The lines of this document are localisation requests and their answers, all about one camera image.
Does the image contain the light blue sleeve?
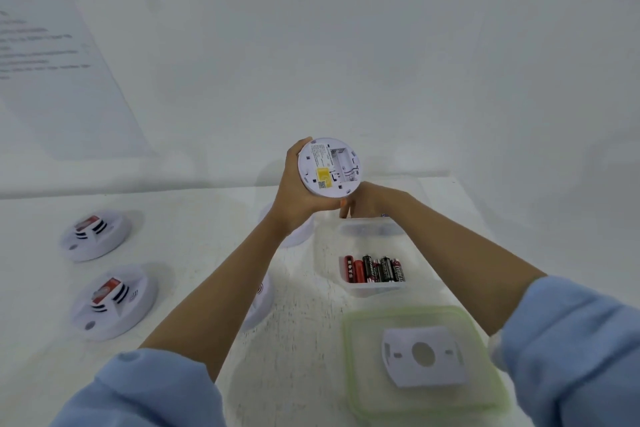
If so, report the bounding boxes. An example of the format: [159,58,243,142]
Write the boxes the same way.
[49,348,228,427]
[499,275,640,427]

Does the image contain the person's right forearm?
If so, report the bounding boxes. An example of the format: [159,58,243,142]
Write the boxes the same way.
[395,194,548,337]

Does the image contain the green rimmed clear lid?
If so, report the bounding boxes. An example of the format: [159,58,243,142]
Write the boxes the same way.
[341,306,511,421]

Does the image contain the light blue right sleeve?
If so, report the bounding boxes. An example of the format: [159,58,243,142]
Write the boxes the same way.
[499,275,640,427]

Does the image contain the person's right hand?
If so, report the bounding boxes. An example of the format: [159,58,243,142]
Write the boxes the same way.
[339,182,413,220]

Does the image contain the row of red black batteries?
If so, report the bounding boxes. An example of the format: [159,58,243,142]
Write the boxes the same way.
[343,255,406,285]

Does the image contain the person's left forearm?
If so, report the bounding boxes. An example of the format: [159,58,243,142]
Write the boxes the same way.
[139,211,297,383]

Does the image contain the light blue left sleeve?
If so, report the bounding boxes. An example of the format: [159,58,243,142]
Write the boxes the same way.
[49,348,228,427]

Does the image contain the person's left hand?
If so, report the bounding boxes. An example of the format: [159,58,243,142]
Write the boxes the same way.
[269,137,347,238]

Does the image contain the white mounting plate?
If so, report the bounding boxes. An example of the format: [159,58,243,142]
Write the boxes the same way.
[381,326,469,389]

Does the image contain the white smoke detector red label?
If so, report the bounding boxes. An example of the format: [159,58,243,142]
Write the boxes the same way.
[70,266,159,342]
[59,210,132,263]

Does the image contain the printed paper sheet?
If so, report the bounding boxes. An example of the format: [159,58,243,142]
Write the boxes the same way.
[0,0,153,160]

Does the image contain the clear plastic container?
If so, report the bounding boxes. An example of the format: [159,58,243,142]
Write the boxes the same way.
[314,217,430,299]

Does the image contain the white smoke detector yellow label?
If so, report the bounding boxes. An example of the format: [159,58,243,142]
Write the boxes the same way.
[297,137,362,199]

